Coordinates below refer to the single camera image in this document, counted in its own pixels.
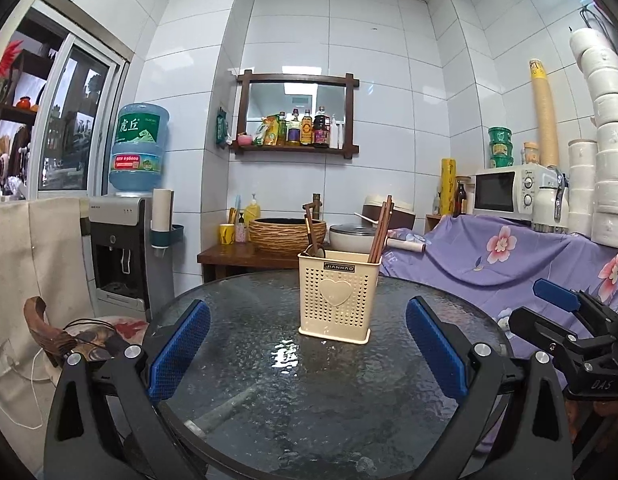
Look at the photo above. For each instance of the brass faucet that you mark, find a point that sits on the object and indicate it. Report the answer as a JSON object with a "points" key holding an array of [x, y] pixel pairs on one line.
{"points": [[316, 206]]}

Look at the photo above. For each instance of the tall beige paper roll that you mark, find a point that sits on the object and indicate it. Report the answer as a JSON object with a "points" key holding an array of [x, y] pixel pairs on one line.
{"points": [[545, 112]]}

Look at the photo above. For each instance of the white water dispenser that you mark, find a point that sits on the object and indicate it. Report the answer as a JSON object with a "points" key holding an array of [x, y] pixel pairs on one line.
{"points": [[131, 278]]}

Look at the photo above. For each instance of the dark brown wooden chopstick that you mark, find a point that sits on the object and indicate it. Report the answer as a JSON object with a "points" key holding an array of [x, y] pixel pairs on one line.
{"points": [[381, 232]]}

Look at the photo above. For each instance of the dark glass bottle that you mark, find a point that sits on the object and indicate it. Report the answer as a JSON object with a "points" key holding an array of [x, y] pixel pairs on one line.
{"points": [[460, 200]]}

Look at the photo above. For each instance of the green instant noodle cups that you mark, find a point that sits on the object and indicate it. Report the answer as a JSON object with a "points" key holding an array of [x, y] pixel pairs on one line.
{"points": [[500, 147]]}

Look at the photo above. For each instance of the yellow soap dispenser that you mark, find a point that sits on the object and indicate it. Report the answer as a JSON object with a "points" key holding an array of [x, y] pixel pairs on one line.
{"points": [[252, 211]]}

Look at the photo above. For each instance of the wooden framed mirror shelf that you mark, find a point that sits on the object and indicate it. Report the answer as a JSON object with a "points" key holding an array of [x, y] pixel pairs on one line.
{"points": [[307, 113]]}

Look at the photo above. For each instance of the stack of white bowls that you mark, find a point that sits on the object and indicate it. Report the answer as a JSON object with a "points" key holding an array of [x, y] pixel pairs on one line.
{"points": [[598, 63]]}

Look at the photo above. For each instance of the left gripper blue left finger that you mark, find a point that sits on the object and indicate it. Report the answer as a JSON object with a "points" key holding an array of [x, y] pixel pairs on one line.
{"points": [[172, 349]]}

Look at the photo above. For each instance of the yellow cup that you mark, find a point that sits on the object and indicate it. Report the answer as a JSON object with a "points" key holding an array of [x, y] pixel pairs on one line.
{"points": [[226, 233]]}

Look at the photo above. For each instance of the wooden spoon in holder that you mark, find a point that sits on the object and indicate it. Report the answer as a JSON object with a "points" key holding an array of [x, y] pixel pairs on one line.
{"points": [[314, 249]]}

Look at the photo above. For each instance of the white pan with lid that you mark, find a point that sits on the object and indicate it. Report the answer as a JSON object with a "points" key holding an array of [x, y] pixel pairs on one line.
{"points": [[353, 238]]}

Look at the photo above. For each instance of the yellow roll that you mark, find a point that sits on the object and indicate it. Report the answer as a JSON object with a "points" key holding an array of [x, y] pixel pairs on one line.
{"points": [[448, 175]]}

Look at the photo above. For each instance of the white microwave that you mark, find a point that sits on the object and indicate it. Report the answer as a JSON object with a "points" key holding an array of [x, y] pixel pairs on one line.
{"points": [[509, 192]]}

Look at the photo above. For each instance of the blue water bottle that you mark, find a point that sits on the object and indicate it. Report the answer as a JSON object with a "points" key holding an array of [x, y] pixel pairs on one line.
{"points": [[139, 144]]}

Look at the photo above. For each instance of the white electric kettle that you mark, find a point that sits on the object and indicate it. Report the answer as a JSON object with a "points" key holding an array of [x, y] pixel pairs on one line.
{"points": [[550, 207]]}

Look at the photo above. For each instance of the round glass table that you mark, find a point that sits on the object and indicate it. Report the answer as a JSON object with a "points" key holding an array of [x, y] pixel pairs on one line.
{"points": [[261, 393]]}

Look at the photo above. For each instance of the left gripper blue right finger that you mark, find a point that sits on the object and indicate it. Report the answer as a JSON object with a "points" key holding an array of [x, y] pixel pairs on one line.
{"points": [[443, 347]]}

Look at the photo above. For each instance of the cream plastic utensil holder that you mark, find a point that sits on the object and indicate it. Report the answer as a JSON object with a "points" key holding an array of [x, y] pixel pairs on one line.
{"points": [[337, 296]]}

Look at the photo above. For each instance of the woven basket sink bowl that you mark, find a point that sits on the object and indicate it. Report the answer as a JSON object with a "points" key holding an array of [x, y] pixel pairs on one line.
{"points": [[284, 236]]}

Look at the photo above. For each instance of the dark wooden side table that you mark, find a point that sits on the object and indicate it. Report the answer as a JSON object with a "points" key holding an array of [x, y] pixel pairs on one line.
{"points": [[223, 261]]}

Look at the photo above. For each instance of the paper cup stack holder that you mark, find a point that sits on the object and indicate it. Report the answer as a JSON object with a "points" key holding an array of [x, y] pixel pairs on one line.
{"points": [[164, 233]]}

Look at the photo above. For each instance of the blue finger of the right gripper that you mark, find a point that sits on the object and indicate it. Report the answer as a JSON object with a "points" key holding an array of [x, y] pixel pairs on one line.
{"points": [[557, 295]]}

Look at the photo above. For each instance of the purple floral cloth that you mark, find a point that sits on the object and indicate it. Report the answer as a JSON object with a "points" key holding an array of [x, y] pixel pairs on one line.
{"points": [[492, 263]]}

